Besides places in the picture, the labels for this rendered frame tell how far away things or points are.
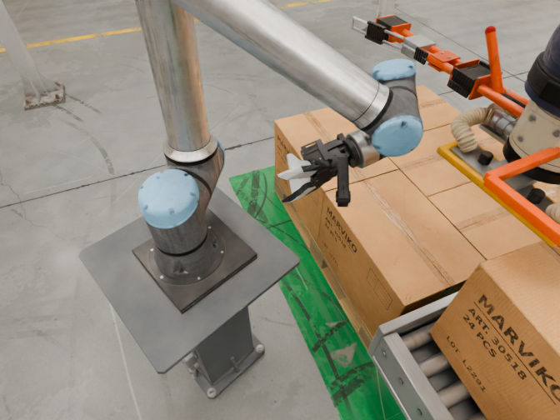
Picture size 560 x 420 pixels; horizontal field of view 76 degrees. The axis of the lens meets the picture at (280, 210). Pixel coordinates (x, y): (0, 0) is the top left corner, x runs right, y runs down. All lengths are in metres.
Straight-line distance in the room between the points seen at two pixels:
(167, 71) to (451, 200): 1.29
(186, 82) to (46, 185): 2.09
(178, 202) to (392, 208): 0.98
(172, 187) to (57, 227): 1.67
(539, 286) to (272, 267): 0.67
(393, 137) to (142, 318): 0.79
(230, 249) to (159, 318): 0.28
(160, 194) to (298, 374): 1.11
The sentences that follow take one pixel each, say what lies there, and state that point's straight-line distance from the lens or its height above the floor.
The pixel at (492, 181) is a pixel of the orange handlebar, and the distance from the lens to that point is 0.76.
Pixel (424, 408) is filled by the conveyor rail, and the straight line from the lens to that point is 1.20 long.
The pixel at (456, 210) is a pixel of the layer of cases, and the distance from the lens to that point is 1.70.
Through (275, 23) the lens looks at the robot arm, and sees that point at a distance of 0.65.
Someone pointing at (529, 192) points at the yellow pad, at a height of 1.13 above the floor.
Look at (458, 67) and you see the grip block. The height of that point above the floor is 1.24.
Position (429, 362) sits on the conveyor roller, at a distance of 1.28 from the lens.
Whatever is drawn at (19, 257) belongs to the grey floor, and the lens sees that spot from 2.51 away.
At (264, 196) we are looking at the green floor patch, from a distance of 2.34.
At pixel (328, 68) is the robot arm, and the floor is 1.39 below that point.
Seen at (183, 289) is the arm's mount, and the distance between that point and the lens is 1.08.
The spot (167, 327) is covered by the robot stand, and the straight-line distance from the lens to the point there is 1.06.
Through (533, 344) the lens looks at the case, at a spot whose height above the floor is 0.91.
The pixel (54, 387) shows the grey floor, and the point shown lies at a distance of 2.00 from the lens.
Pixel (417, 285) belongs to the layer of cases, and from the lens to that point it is 1.40.
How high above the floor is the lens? 1.68
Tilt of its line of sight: 48 degrees down
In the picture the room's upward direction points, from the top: straight up
